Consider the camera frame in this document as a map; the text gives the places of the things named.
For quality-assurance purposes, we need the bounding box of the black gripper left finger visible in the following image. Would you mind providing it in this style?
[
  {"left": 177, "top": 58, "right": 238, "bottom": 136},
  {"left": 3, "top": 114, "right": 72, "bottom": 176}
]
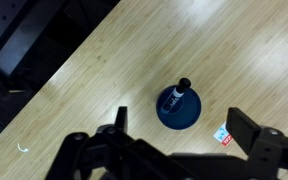
[{"left": 113, "top": 106, "right": 129, "bottom": 134}]

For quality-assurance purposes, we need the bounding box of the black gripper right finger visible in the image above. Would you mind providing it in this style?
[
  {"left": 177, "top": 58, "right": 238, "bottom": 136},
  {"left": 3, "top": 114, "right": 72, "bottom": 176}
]
[{"left": 225, "top": 106, "right": 262, "bottom": 158}]

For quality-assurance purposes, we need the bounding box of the small red white card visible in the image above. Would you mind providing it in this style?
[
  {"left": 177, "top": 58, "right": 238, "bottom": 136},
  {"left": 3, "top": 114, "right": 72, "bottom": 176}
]
[{"left": 212, "top": 121, "right": 234, "bottom": 148}]

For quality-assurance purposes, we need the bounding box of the dark blue cup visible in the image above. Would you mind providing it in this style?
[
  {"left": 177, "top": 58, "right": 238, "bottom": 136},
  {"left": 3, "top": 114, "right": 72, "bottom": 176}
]
[{"left": 155, "top": 84, "right": 202, "bottom": 131}]

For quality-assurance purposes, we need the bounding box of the black white marker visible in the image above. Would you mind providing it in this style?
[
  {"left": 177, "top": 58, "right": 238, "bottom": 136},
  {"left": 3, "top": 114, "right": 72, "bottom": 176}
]
[{"left": 162, "top": 77, "right": 192, "bottom": 113}]

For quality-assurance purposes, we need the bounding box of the small white curved scrap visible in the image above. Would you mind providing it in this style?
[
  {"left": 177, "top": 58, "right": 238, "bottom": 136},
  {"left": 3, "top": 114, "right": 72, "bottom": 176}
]
[{"left": 17, "top": 142, "right": 30, "bottom": 154}]

